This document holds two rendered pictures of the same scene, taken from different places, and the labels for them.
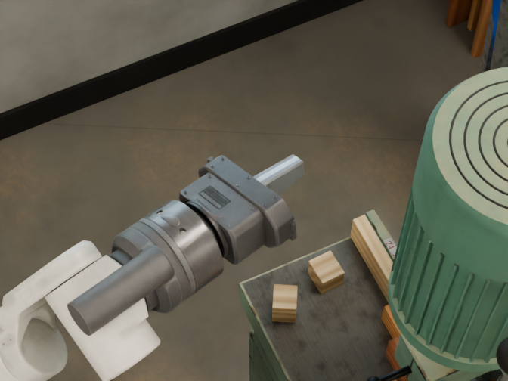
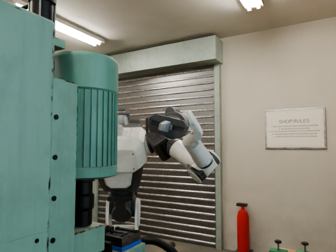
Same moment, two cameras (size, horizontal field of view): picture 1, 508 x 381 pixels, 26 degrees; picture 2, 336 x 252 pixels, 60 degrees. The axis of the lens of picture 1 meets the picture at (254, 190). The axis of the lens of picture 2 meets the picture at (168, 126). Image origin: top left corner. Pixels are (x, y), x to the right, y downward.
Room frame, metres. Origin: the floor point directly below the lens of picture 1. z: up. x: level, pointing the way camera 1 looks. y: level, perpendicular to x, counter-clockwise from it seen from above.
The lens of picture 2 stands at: (1.26, -0.49, 1.27)
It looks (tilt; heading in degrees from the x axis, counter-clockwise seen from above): 4 degrees up; 145
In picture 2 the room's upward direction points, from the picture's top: straight up
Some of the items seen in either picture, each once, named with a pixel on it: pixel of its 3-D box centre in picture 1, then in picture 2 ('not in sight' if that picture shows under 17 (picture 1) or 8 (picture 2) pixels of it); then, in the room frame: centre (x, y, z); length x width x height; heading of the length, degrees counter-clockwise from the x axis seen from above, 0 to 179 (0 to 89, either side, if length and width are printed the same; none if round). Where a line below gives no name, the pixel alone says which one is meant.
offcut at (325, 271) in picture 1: (326, 272); not in sight; (0.67, -0.10, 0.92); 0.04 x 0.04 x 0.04; 28
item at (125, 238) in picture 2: not in sight; (115, 235); (0.37, -0.08, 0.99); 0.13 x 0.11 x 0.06; 25
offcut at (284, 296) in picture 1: (284, 303); not in sight; (0.62, -0.04, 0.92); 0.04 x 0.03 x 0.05; 177
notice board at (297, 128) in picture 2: not in sight; (293, 128); (-0.65, 2.59, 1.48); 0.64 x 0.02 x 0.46; 26
